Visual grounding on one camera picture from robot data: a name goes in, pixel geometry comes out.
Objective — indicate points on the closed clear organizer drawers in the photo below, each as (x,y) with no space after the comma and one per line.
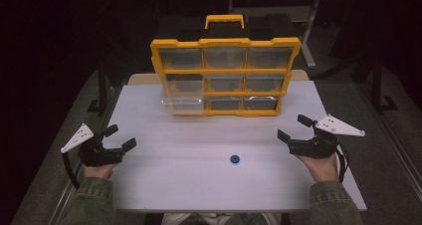
(225,57)

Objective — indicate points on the black metal stand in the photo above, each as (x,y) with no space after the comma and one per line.
(378,82)
(101,89)

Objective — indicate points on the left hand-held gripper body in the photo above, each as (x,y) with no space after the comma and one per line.
(98,155)

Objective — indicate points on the person's left hand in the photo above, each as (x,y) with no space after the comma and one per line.
(99,171)

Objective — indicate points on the clear plastic drawer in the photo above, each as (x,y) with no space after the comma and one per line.
(182,95)

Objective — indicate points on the yellow black drawer organizer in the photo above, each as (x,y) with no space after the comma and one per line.
(225,36)

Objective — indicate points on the person's right hand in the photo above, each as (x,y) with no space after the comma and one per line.
(319,168)

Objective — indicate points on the small blue round cap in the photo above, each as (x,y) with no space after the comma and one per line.
(235,159)

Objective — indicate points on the aluminium frame rail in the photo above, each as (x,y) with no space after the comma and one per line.
(64,198)
(398,145)

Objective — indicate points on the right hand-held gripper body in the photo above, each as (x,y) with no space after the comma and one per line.
(315,147)

